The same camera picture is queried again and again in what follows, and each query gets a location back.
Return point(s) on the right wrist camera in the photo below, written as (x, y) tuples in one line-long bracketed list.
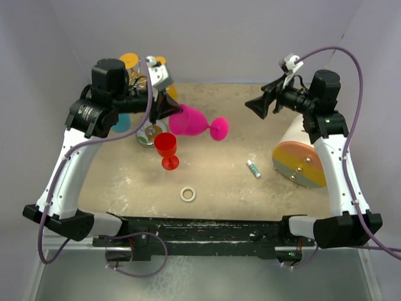
[(290, 65)]

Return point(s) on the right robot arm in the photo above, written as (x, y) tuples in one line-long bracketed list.
[(351, 219)]

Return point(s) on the white green lip balm tube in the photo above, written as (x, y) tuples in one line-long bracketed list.
[(253, 168)]

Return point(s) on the pink plastic wine glass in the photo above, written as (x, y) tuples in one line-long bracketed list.
[(192, 122)]

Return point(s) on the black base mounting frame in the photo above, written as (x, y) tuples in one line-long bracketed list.
[(149, 237)]

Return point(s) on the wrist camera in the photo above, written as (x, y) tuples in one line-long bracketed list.
[(158, 74), (290, 65)]

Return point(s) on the orange wine glass front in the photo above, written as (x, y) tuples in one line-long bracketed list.
[(132, 64)]

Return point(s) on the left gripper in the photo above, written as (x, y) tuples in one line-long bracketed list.
[(163, 106)]

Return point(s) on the chrome wire wine glass rack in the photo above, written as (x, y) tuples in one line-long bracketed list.
[(151, 128)]

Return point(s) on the orange wine glass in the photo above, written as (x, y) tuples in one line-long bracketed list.
[(132, 64), (171, 91)]

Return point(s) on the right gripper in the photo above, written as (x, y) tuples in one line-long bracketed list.
[(273, 90)]

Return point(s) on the aluminium rail frame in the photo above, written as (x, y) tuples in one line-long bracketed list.
[(80, 273)]

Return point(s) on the blue plastic wine glass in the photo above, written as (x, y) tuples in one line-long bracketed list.
[(123, 125)]

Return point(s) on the red plastic wine glass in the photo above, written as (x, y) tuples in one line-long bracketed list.
[(166, 146)]

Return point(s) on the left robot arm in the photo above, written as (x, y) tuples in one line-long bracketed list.
[(88, 124)]

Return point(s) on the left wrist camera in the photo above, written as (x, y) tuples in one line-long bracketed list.
[(158, 74)]

